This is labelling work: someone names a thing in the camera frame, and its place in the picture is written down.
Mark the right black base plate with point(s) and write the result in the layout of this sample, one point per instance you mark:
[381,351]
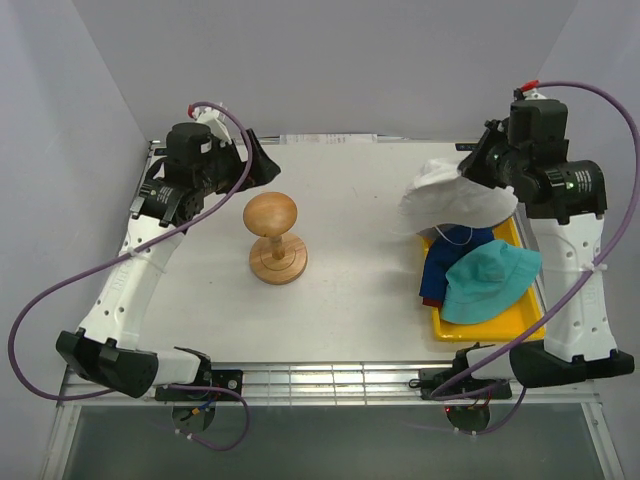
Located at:
[429,381]

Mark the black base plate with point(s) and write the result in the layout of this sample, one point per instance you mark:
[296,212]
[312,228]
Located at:
[429,381]
[230,379]

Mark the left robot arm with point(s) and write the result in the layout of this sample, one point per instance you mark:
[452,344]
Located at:
[193,164]

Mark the white bucket hat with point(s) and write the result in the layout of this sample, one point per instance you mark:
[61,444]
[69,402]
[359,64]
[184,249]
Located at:
[439,195]

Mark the wooden hat stand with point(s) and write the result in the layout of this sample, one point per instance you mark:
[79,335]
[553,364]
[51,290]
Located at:
[277,257]

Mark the yellow plastic tray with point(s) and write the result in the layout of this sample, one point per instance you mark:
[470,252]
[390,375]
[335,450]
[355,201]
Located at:
[504,327]

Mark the aluminium front rail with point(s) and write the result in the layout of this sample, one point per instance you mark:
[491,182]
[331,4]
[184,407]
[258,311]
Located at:
[325,384]

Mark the blue bucket hat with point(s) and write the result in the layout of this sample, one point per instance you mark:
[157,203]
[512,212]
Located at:
[452,243]

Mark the teal bucket hat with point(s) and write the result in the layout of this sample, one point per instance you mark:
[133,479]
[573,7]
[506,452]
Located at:
[487,281]

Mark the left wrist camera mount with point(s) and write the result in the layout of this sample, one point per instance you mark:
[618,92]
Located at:
[205,113]

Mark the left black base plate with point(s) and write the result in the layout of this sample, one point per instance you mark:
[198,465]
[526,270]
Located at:
[230,379]

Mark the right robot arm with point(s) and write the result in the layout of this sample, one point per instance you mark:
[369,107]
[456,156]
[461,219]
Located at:
[565,203]

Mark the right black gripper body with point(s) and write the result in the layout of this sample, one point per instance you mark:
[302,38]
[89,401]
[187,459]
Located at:
[499,163]

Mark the dark red hat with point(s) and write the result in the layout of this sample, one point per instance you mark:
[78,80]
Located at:
[431,302]

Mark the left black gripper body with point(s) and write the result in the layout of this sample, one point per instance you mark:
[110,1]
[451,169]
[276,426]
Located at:
[226,169]

